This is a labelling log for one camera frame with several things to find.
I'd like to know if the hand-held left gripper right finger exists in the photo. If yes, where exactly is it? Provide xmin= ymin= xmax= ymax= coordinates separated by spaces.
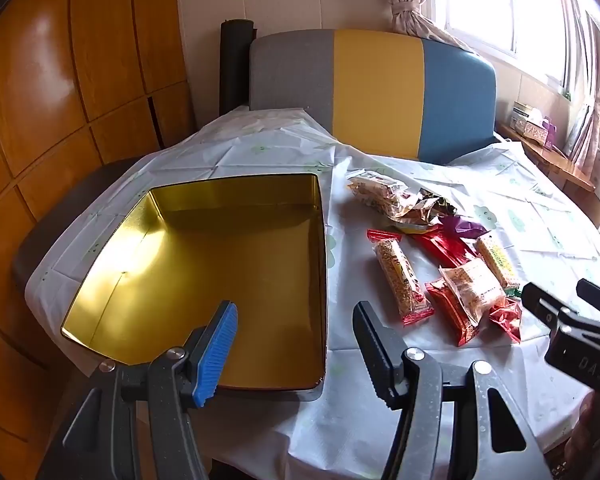
xmin=352 ymin=301 xmax=553 ymax=480

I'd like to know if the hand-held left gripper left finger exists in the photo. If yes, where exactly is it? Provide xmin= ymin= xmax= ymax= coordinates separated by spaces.
xmin=35 ymin=300 xmax=241 ymax=480

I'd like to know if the small red foil packet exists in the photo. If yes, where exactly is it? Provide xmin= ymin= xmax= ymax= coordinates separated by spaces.
xmin=489 ymin=297 xmax=523 ymax=343

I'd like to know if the cereal bar yellow wrapper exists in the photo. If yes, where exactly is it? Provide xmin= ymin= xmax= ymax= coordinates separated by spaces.
xmin=475 ymin=234 xmax=523 ymax=296

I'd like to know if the clear rice cracker pack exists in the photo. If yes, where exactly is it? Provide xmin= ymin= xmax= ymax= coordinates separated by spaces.
xmin=439 ymin=258 xmax=508 ymax=326

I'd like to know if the cereal bar red-ended wrapper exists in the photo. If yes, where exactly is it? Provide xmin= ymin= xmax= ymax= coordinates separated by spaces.
xmin=366 ymin=229 xmax=436 ymax=327

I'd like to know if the long red snack packet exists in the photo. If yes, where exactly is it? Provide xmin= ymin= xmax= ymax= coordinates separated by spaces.
xmin=425 ymin=280 xmax=481 ymax=348

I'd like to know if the red tin box gold interior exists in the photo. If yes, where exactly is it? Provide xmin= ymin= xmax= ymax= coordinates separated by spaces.
xmin=60 ymin=172 xmax=328 ymax=403

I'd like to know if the purple cartoon snack packet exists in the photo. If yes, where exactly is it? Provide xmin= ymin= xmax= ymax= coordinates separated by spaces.
xmin=440 ymin=214 xmax=491 ymax=238

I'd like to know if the clear peanut snack pack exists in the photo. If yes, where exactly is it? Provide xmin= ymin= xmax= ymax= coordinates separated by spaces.
xmin=347 ymin=171 xmax=421 ymax=213

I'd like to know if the person's right hand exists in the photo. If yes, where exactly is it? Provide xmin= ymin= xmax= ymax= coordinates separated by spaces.
xmin=562 ymin=390 xmax=600 ymax=480

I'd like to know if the wooden side table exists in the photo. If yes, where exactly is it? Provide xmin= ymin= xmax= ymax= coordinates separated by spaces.
xmin=497 ymin=120 xmax=600 ymax=231

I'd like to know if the patterned tissue box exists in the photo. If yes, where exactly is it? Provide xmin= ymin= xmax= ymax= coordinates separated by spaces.
xmin=510 ymin=117 xmax=551 ymax=142

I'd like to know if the floral curtain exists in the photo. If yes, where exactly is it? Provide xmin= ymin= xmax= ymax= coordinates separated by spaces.
xmin=560 ymin=0 xmax=600 ymax=176
xmin=374 ymin=0 xmax=481 ymax=53

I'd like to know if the white tablecloth green cloud print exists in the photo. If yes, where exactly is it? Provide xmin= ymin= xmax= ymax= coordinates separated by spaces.
xmin=25 ymin=106 xmax=600 ymax=480

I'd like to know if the grey yellow blue chair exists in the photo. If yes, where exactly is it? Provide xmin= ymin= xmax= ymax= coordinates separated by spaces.
xmin=249 ymin=29 xmax=501 ymax=165

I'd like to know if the black rolled mat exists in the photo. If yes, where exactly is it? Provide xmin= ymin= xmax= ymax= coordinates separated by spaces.
xmin=219 ymin=20 xmax=257 ymax=115

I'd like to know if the window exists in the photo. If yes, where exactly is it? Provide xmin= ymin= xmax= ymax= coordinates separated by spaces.
xmin=430 ymin=0 xmax=600 ymax=91

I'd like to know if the wooden wardrobe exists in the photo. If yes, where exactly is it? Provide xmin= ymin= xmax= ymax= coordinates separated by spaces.
xmin=0 ymin=0 xmax=198 ymax=480

